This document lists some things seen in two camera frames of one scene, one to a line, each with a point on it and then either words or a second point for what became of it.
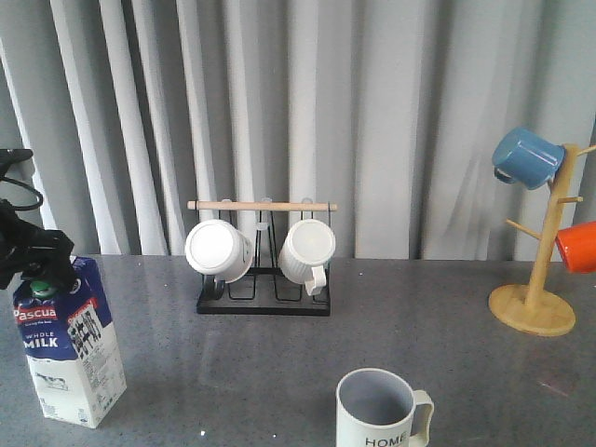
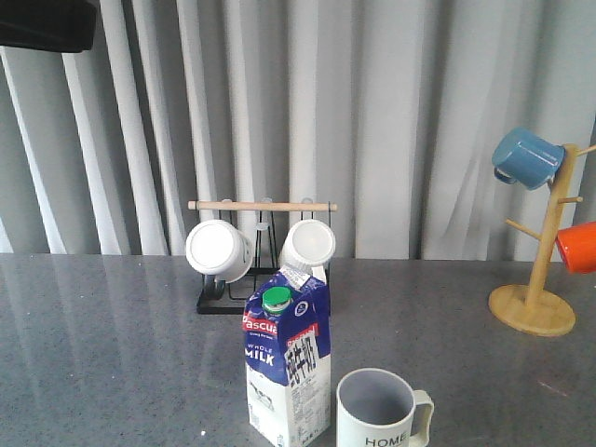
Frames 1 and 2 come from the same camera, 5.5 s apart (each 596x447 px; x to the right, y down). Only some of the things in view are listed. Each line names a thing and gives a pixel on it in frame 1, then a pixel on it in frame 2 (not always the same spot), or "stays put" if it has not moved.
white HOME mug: [377, 408] stays put
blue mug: [520, 155] stays put
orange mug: [577, 244] stays put
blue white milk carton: [64, 323] to [288, 355]
